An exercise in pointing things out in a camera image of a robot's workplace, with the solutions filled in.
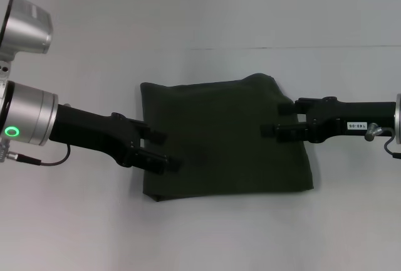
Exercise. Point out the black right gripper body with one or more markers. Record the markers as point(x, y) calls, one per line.
point(347, 120)

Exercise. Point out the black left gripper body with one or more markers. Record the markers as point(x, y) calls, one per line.
point(91, 130)

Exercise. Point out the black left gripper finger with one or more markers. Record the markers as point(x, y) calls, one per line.
point(156, 161)
point(150, 133)

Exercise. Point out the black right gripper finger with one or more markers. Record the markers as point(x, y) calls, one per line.
point(285, 131)
point(291, 108)

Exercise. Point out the dark green FREE! t-shirt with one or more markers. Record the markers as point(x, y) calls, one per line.
point(225, 151)

